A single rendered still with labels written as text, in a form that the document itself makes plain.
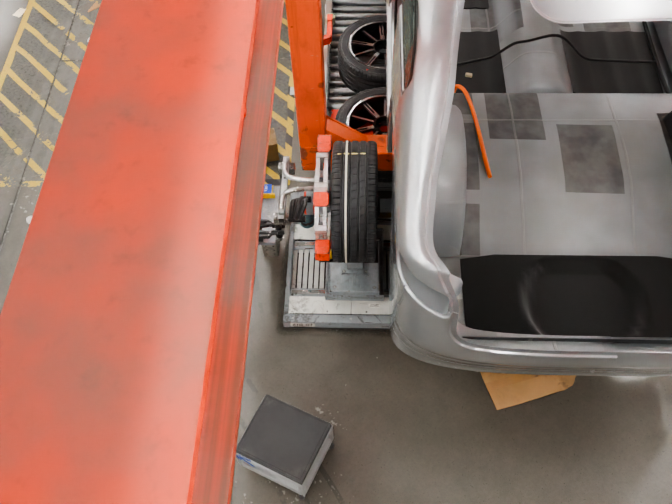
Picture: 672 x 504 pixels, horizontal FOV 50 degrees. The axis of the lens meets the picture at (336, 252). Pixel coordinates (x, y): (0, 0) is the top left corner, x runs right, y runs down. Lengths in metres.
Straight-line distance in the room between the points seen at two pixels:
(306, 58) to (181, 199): 2.92
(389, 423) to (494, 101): 1.92
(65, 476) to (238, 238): 0.51
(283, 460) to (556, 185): 1.99
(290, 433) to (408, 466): 0.72
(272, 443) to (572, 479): 1.64
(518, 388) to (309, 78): 2.13
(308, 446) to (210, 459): 2.80
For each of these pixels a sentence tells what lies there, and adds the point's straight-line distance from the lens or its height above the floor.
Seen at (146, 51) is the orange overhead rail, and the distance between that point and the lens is 1.15.
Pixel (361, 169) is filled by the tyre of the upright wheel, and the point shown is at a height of 1.18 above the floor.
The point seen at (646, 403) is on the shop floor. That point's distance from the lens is 4.56.
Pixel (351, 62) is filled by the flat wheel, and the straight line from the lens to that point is 5.15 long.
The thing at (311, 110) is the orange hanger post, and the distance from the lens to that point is 4.07.
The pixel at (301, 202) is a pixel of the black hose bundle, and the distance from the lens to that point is 3.66.
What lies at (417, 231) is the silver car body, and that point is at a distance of 2.81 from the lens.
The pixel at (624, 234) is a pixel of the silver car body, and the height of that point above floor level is 0.93.
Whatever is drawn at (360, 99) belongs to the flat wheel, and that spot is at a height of 0.50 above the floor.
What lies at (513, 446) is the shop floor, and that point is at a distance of 4.24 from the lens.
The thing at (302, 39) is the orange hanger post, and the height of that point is 1.54.
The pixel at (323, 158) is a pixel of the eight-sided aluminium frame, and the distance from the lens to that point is 3.74.
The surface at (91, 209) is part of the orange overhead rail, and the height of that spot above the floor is 3.22.
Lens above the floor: 3.95
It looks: 57 degrees down
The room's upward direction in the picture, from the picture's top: 2 degrees counter-clockwise
